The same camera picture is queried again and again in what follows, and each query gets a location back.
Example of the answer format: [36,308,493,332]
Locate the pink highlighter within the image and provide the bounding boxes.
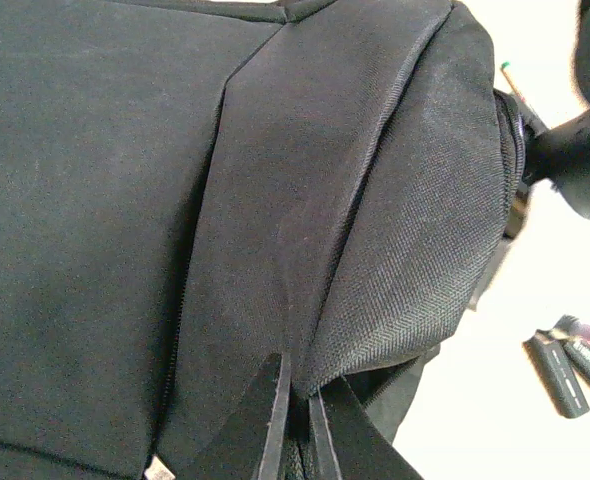
[550,315,590,385]

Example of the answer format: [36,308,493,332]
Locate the black backpack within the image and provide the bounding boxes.
[0,1,524,479]

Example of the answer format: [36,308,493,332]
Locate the blue highlighter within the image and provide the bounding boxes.
[523,330,590,419]

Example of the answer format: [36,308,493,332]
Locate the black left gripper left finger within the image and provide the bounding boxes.
[189,353,291,479]

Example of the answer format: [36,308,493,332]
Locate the green marker pen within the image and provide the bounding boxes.
[500,61,547,132]

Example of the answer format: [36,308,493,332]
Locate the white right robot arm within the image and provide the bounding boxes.
[523,1,590,221]

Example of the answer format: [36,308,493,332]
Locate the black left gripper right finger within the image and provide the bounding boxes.
[307,378,421,480]

